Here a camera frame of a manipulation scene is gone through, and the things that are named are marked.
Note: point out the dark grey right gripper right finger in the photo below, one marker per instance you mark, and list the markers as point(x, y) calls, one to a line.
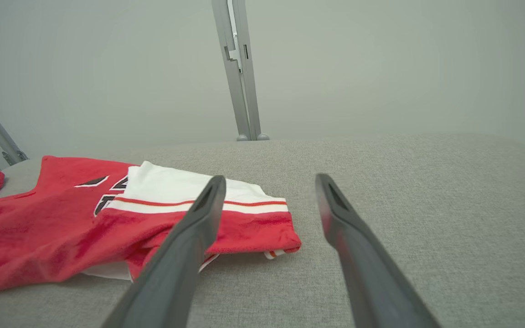
point(367, 273)

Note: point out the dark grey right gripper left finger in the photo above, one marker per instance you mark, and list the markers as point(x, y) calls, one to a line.
point(176, 259)

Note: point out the red jersey with white trim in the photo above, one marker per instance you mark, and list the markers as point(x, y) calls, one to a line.
point(39, 237)

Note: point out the grey metal frame post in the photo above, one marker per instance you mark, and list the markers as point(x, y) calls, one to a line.
point(244, 105)

